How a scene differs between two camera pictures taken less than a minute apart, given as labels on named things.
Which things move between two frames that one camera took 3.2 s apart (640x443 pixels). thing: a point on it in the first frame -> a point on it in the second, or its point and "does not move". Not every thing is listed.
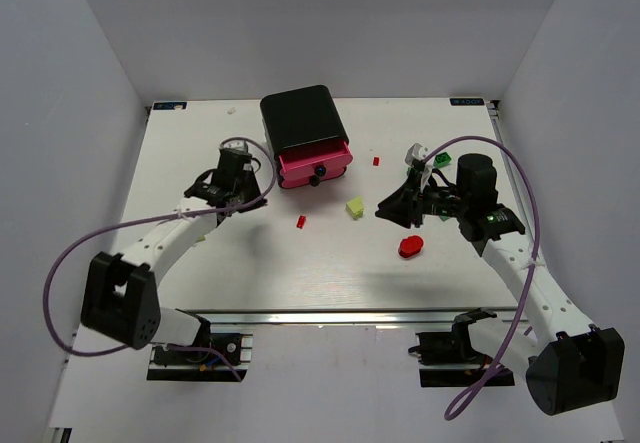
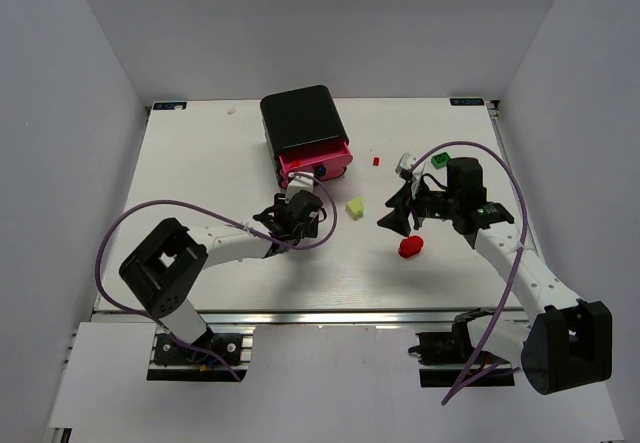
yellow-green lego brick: x=355 y=208 does not move
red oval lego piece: x=410 y=246 does not move
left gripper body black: x=245 y=198 -> x=273 y=219
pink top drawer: x=314 y=158 does not move
